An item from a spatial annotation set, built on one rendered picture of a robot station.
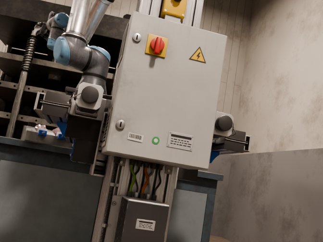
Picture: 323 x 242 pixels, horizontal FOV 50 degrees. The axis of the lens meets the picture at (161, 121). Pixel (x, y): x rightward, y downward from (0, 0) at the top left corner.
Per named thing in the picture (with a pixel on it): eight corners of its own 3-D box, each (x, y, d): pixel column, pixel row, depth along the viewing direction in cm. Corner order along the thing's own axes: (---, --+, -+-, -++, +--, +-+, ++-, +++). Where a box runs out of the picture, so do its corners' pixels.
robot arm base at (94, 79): (107, 96, 158) (111, 76, 160) (74, 89, 155) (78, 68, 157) (105, 102, 173) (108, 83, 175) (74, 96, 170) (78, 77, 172)
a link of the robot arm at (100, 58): (111, 78, 165) (117, 52, 167) (86, 69, 157) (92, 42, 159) (99, 81, 174) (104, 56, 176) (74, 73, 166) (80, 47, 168)
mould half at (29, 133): (71, 148, 201) (75, 130, 203) (24, 139, 191) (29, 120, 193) (58, 149, 246) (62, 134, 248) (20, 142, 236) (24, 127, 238)
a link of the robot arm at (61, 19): (55, 24, 176) (58, 8, 177) (46, 29, 184) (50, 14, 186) (69, 30, 181) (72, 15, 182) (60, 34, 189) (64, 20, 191)
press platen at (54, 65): (113, 79, 300) (114, 74, 301) (-18, 53, 288) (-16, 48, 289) (114, 96, 368) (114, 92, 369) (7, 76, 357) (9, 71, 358)
